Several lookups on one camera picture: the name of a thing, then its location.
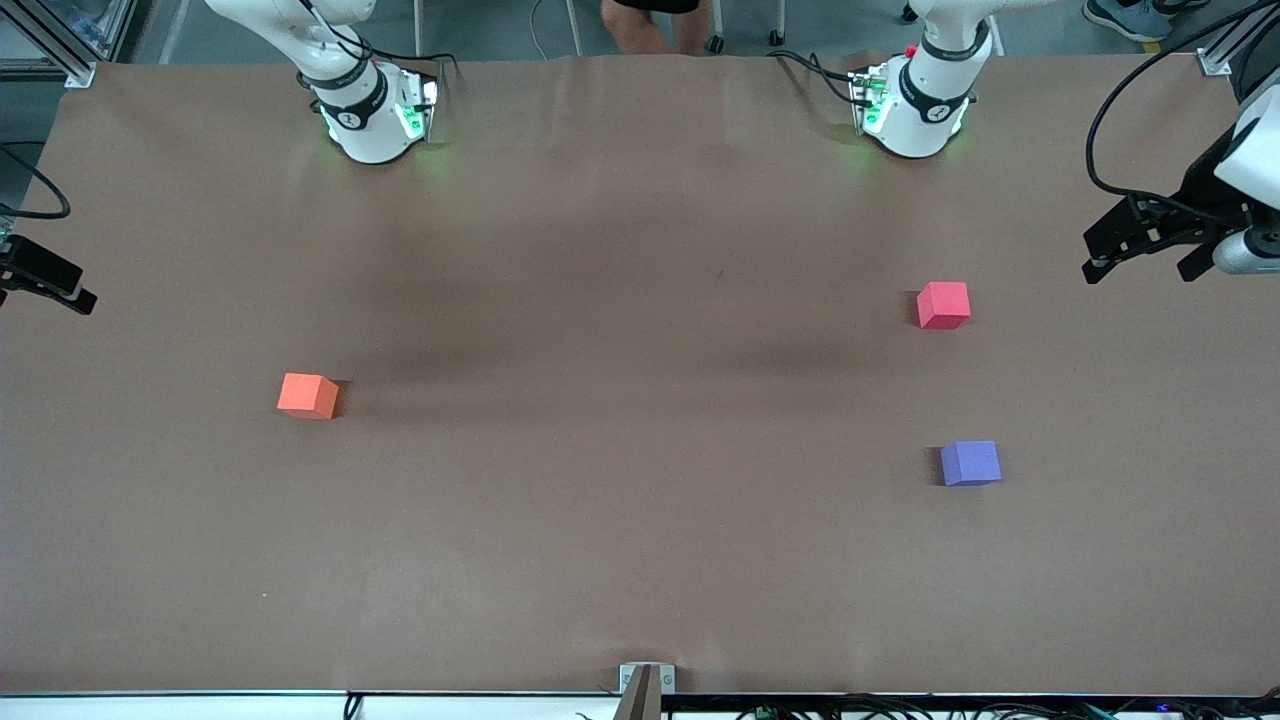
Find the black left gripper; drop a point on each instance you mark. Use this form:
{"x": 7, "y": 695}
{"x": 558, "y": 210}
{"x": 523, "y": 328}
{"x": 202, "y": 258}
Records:
{"x": 1203, "y": 189}

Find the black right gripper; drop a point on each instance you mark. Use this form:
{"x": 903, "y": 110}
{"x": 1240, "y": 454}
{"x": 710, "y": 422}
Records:
{"x": 38, "y": 271}

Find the orange foam block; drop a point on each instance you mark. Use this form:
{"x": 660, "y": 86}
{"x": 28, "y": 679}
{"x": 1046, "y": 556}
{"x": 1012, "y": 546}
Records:
{"x": 308, "y": 395}

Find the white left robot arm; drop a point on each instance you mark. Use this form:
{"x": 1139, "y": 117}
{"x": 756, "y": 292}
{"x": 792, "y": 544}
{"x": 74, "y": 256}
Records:
{"x": 925, "y": 115}

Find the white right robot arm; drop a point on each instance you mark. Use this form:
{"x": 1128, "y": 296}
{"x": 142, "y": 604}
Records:
{"x": 365, "y": 125}

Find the red foam block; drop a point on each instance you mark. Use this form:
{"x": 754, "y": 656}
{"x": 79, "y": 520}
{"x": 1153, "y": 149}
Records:
{"x": 943, "y": 305}

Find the blue grey sneaker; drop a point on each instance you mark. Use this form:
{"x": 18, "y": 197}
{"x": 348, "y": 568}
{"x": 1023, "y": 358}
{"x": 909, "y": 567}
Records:
{"x": 1130, "y": 18}

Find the purple foam block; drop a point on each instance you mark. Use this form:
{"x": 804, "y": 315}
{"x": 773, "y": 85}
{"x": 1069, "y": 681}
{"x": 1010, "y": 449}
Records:
{"x": 970, "y": 463}

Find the person in black shorts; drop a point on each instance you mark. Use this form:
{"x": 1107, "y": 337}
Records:
{"x": 640, "y": 30}

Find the aluminium frame post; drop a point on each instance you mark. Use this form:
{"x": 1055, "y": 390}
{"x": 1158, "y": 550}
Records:
{"x": 1225, "y": 50}
{"x": 60, "y": 45}

